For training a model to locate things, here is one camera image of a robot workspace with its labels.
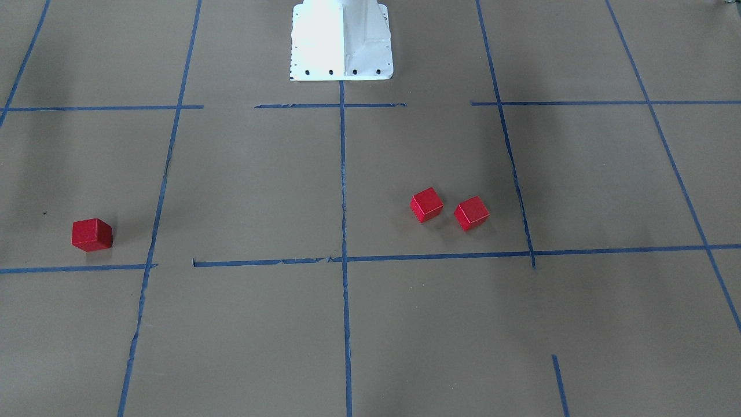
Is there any red block outer of pair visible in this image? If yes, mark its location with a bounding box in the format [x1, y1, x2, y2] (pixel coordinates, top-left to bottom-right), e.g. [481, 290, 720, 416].
[453, 196, 490, 231]

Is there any white camera mast base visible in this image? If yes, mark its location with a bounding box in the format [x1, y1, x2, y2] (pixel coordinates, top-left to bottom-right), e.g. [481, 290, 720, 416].
[289, 1, 394, 82]

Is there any red block inner of pair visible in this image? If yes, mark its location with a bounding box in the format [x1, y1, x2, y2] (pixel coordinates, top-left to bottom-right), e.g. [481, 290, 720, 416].
[410, 187, 444, 224]

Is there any red block moved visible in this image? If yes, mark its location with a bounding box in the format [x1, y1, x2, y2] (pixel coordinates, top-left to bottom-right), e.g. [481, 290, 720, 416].
[71, 218, 113, 253]

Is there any red block of pair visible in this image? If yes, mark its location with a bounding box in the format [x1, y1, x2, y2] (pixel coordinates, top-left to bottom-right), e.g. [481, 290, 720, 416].
[410, 187, 444, 224]
[453, 196, 490, 231]

